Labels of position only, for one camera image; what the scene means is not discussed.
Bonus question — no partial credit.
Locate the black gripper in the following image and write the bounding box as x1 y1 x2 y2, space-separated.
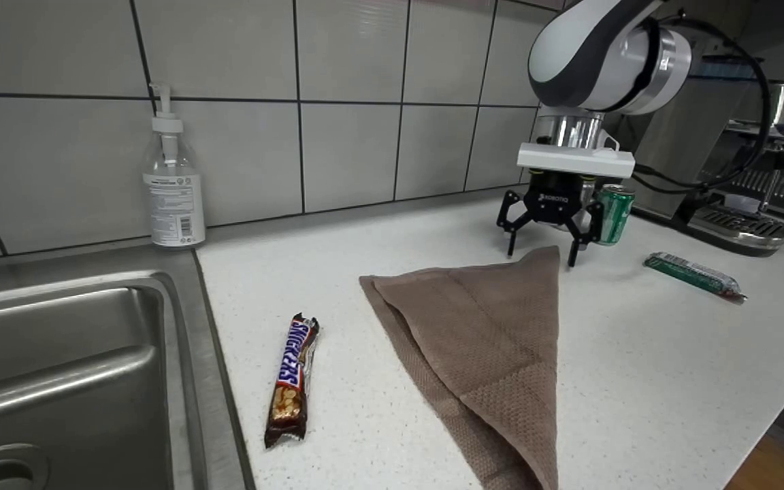
495 173 605 269

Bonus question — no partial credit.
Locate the brown towel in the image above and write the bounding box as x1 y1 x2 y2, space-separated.
360 249 560 490

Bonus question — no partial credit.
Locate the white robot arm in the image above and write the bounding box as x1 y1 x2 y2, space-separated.
495 0 694 268

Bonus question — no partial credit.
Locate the green soda can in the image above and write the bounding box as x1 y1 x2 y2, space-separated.
600 185 634 246

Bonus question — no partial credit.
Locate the green wrapped snack bar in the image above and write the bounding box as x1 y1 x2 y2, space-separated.
646 253 745 305

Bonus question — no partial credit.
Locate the stainless steel espresso machine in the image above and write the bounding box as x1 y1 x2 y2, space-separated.
634 80 784 257

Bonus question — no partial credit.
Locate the brown Snickers candy bar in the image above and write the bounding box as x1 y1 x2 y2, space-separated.
265 314 322 448

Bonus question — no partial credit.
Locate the clear soap pump bottle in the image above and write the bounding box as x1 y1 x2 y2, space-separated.
145 86 206 249

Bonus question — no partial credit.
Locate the stainless steel sink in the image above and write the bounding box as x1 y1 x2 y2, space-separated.
0 249 253 490

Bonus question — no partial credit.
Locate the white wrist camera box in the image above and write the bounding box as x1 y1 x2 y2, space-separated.
518 143 634 181

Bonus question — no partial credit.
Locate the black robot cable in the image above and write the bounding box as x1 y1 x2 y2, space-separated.
632 15 777 199

